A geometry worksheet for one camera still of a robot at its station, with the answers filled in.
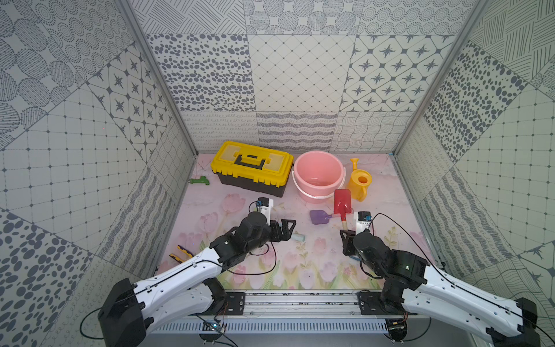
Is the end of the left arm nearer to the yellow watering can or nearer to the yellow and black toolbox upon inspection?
the yellow and black toolbox

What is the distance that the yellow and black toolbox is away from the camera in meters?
0.92

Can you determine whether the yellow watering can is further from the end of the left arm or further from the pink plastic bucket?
the end of the left arm
